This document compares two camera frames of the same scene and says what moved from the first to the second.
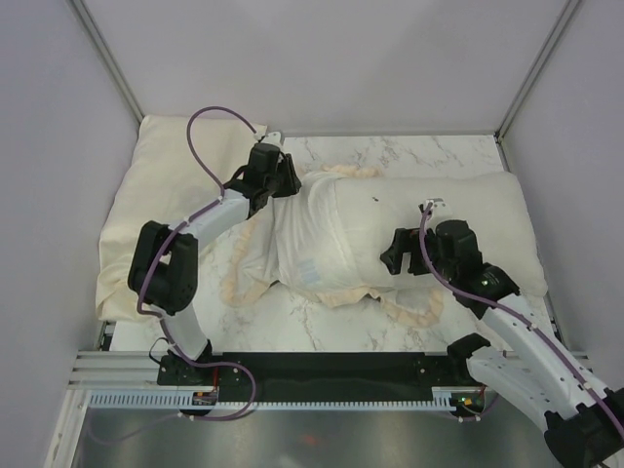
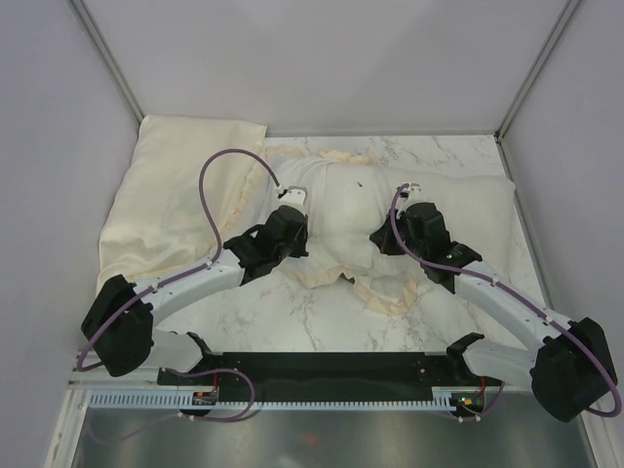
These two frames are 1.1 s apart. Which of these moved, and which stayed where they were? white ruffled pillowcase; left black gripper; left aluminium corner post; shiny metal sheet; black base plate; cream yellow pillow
Moved: left black gripper; white ruffled pillowcase
Stayed: cream yellow pillow; black base plate; left aluminium corner post; shiny metal sheet
